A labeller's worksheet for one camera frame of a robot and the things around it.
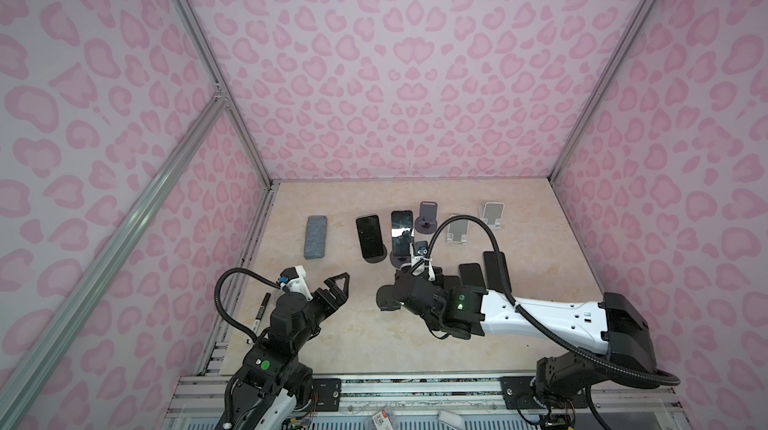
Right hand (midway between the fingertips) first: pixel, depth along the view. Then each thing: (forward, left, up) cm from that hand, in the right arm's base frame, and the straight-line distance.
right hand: (407, 272), depth 76 cm
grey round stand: (+28, -7, -17) cm, 34 cm away
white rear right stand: (+29, -30, -13) cm, 44 cm away
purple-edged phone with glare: (+20, +1, -10) cm, 23 cm away
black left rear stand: (+14, +10, -17) cm, 24 cm away
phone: (+15, +11, -7) cm, 20 cm away
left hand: (-2, +16, 0) cm, 16 cm away
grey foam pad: (+20, +31, -15) cm, 39 cm away
